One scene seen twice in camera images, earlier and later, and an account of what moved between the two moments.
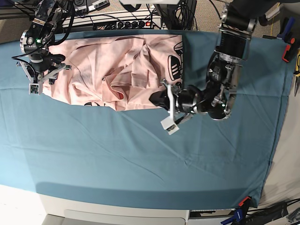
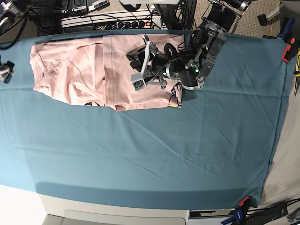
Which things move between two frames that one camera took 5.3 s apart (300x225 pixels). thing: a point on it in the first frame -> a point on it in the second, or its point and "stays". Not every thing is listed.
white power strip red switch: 131,20 stays
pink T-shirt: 120,72 stays
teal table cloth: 76,155 stays
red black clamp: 246,202 stays
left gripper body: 43,65 -> 6,71
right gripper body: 172,98 -> 151,66
